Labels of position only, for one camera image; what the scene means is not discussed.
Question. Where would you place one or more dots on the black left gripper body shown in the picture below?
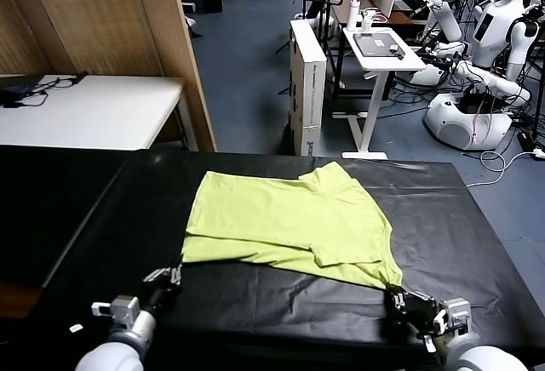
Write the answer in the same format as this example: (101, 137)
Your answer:
(157, 296)

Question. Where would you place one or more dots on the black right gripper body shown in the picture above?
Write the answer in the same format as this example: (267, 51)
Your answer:
(415, 315)

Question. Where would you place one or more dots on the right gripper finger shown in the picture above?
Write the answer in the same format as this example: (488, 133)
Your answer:
(417, 296)
(395, 298)

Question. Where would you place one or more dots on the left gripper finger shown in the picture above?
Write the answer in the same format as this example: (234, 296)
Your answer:
(156, 276)
(176, 275)

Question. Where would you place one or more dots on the yellow-green t-shirt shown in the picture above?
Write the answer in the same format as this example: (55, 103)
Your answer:
(289, 222)

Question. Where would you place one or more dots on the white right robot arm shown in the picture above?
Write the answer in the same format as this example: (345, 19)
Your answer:
(477, 354)

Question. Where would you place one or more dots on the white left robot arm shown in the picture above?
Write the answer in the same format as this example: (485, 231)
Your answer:
(115, 349)

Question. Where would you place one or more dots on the small white tag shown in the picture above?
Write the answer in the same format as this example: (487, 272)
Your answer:
(76, 327)

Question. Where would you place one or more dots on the black tablecloth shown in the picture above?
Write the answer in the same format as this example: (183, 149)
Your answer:
(51, 209)
(298, 307)

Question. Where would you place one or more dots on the white table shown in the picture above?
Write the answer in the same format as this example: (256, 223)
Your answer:
(106, 111)

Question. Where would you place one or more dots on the black power strip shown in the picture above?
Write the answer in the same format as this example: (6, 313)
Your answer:
(526, 139)

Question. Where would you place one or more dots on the small white standing desk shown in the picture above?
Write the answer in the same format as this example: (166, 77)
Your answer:
(374, 90)

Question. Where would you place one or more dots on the black laptop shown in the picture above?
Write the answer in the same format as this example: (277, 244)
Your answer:
(17, 89)

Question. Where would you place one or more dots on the tall white cardboard box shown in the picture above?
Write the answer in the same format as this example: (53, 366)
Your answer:
(304, 73)

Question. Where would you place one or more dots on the grey closed laptop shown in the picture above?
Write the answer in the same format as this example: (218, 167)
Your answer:
(374, 43)

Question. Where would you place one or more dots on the wooden partition panel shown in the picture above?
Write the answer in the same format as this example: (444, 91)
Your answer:
(106, 18)

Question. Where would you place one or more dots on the white cup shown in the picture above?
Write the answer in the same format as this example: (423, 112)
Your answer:
(367, 22)

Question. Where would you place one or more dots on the brown desk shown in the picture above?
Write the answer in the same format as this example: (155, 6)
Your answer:
(404, 18)

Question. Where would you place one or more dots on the white humanoid robot with base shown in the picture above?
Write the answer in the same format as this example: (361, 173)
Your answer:
(489, 26)

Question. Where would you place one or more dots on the white bottle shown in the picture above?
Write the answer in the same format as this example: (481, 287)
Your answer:
(352, 15)

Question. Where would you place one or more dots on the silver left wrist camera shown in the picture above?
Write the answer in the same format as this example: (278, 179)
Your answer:
(123, 309)

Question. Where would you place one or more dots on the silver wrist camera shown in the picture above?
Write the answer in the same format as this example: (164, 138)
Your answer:
(123, 309)
(455, 313)

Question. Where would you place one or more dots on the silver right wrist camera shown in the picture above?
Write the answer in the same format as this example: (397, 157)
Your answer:
(455, 313)

